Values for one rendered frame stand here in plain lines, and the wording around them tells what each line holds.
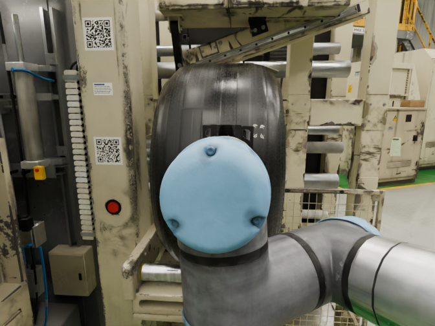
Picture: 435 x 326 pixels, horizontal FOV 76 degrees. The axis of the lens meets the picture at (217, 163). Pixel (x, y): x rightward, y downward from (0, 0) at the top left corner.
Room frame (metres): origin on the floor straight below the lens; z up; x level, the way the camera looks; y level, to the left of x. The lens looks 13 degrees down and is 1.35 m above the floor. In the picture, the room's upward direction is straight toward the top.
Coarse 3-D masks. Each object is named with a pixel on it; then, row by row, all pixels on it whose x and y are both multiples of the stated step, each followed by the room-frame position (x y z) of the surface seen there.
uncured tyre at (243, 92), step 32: (192, 64) 0.74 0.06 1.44; (224, 64) 0.72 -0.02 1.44; (256, 64) 0.73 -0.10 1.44; (160, 96) 0.66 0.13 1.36; (192, 96) 0.60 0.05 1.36; (224, 96) 0.59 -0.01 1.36; (256, 96) 0.59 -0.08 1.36; (160, 128) 0.58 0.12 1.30; (192, 128) 0.55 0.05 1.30; (160, 160) 0.55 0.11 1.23; (160, 224) 0.56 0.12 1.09
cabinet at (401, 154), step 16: (400, 112) 4.36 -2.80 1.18; (416, 112) 4.46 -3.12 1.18; (400, 128) 4.37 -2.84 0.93; (416, 128) 4.48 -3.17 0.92; (384, 144) 4.29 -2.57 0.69; (400, 144) 4.39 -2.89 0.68; (416, 144) 4.49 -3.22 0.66; (384, 160) 4.30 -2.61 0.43; (400, 160) 4.40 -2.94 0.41; (416, 160) 4.51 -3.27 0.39; (384, 176) 4.31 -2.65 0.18; (400, 176) 4.42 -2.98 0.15; (416, 176) 4.53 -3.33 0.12
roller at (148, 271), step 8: (144, 264) 0.67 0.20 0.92; (152, 264) 0.68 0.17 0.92; (160, 264) 0.68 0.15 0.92; (168, 264) 0.68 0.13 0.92; (144, 272) 0.65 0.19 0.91; (152, 272) 0.65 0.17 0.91; (160, 272) 0.65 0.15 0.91; (168, 272) 0.65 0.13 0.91; (176, 272) 0.65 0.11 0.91; (144, 280) 0.66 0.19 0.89; (152, 280) 0.65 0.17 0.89; (160, 280) 0.65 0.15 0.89; (168, 280) 0.65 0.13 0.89; (176, 280) 0.65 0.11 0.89
